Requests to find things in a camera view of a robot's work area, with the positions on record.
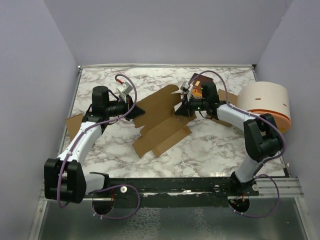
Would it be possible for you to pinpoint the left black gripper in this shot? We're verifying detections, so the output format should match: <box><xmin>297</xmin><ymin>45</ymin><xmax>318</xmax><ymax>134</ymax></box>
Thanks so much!
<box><xmin>105</xmin><ymin>93</ymin><xmax>146</xmax><ymax>121</ymax></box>

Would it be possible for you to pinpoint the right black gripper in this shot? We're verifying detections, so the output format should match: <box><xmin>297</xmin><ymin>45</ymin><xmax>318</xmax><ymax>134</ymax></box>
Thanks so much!
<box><xmin>175</xmin><ymin>92</ymin><xmax>209</xmax><ymax>118</ymax></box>

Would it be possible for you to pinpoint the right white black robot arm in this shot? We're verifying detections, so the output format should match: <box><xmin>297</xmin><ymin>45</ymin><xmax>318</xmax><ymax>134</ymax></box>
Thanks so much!
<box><xmin>174</xmin><ymin>81</ymin><xmax>285</xmax><ymax>196</ymax></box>

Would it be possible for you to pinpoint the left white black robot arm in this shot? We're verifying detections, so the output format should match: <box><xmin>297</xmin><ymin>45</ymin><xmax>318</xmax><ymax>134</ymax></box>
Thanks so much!
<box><xmin>44</xmin><ymin>82</ymin><xmax>145</xmax><ymax>204</ymax></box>

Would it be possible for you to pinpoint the folded brown cardboard box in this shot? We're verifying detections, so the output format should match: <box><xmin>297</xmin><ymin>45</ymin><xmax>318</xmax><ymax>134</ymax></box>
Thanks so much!
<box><xmin>212</xmin><ymin>89</ymin><xmax>240</xmax><ymax>127</ymax></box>

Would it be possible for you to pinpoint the dark orange paperback book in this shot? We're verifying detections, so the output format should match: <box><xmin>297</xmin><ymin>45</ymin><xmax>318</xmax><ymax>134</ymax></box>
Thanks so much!
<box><xmin>190</xmin><ymin>75</ymin><xmax>214</xmax><ymax>99</ymax></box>

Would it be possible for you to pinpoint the small cardboard piece left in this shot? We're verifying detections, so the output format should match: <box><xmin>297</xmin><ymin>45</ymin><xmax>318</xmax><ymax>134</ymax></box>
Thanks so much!
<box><xmin>65</xmin><ymin>113</ymin><xmax>84</xmax><ymax>141</ymax></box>

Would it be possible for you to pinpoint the white orange tape dispenser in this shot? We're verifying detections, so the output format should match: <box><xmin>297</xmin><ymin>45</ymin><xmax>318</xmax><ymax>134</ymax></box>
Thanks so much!
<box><xmin>236</xmin><ymin>81</ymin><xmax>292</xmax><ymax>133</ymax></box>

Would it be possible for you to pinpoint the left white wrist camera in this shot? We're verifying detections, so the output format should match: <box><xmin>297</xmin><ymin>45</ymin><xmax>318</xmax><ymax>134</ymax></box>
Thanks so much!
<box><xmin>116</xmin><ymin>82</ymin><xmax>133</xmax><ymax>102</ymax></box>

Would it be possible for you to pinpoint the black mounting rail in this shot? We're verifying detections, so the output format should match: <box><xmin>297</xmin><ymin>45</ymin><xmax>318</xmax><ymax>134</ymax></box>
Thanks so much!
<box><xmin>89</xmin><ymin>176</ymin><xmax>259</xmax><ymax>208</ymax></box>

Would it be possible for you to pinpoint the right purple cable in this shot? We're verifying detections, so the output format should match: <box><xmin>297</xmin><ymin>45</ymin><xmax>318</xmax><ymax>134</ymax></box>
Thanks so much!
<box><xmin>189</xmin><ymin>69</ymin><xmax>287</xmax><ymax>219</ymax></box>

